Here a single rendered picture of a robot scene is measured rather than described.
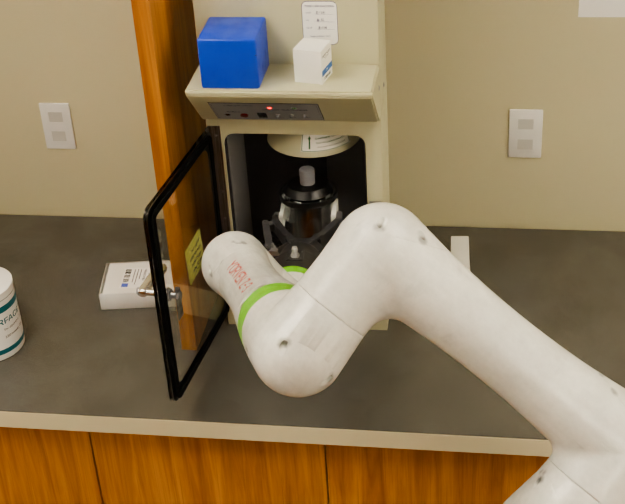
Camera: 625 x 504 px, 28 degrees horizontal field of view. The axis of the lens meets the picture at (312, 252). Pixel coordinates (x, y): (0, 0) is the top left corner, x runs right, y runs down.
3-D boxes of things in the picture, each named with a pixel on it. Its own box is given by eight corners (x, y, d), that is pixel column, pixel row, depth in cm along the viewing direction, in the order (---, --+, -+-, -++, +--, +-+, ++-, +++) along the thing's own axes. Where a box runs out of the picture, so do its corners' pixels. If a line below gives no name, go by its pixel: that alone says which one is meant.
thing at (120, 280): (108, 278, 269) (106, 262, 267) (183, 274, 268) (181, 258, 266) (101, 310, 259) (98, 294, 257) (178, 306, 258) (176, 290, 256)
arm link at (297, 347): (379, 350, 157) (307, 295, 153) (315, 429, 158) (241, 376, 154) (340, 308, 174) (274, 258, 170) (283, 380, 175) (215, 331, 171)
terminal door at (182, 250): (230, 309, 248) (210, 127, 226) (174, 406, 223) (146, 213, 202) (226, 308, 248) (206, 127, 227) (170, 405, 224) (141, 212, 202)
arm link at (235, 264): (277, 377, 175) (334, 320, 175) (220, 324, 171) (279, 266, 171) (229, 303, 209) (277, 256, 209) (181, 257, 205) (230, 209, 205)
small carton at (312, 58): (305, 70, 216) (303, 37, 213) (332, 72, 215) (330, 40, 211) (294, 82, 212) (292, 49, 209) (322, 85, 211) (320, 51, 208)
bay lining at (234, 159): (262, 228, 268) (248, 76, 249) (382, 232, 264) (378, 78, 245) (240, 293, 248) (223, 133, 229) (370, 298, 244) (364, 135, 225)
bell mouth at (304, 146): (275, 114, 246) (273, 88, 243) (365, 115, 244) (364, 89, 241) (259, 157, 232) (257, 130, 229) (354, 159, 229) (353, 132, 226)
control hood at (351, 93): (203, 113, 227) (197, 62, 222) (382, 116, 222) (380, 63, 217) (189, 143, 217) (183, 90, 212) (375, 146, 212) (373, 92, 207)
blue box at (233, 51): (213, 64, 220) (208, 16, 216) (269, 64, 219) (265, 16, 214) (201, 88, 212) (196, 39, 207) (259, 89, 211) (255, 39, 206)
